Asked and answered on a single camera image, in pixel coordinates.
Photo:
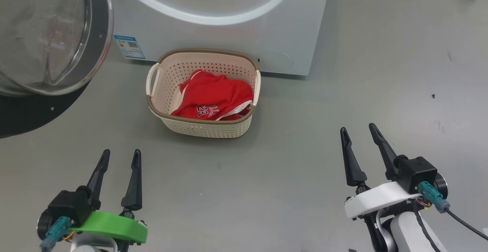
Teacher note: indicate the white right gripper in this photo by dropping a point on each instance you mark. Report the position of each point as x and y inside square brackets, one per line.
[375, 198]

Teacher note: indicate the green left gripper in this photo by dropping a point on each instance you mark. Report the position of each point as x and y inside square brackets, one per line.
[114, 225]

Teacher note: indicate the red basketball jersey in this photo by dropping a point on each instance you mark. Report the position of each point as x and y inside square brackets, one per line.
[217, 95]

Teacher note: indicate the washing machine glass door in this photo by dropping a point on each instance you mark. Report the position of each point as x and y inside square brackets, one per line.
[49, 34]

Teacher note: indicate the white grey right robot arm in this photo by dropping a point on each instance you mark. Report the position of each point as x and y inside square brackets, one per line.
[404, 233]

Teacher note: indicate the cream perforated laundry basket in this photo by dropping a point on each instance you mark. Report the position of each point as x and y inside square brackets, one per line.
[206, 128]

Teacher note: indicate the grey oval recessed panel lid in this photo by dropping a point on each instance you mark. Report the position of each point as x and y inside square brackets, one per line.
[275, 60]

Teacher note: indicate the white front-load washing machine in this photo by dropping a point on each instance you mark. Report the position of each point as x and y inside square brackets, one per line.
[228, 38]

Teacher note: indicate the blue energy label sticker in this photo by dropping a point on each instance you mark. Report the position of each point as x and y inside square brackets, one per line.
[129, 47]

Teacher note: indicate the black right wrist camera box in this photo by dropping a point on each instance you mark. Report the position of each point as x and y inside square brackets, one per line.
[417, 172]

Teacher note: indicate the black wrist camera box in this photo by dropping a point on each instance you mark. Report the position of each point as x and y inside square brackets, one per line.
[417, 172]
[68, 206]

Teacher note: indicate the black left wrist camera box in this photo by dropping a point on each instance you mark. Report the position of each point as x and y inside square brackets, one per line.
[68, 206]

